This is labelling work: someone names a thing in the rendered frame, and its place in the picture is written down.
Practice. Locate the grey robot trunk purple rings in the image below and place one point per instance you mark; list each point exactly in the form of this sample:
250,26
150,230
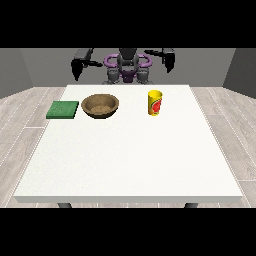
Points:
127,68

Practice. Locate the green square pad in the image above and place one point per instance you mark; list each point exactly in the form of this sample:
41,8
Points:
62,110

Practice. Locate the brown wooden bowl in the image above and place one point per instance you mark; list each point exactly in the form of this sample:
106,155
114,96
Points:
100,105

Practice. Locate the yellow cup with melon print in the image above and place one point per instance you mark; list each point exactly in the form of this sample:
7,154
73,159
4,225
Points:
155,103

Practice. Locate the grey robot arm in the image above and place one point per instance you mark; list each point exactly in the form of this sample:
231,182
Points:
84,53
168,51

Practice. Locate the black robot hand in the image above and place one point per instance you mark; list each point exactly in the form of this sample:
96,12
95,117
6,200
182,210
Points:
169,61
78,67

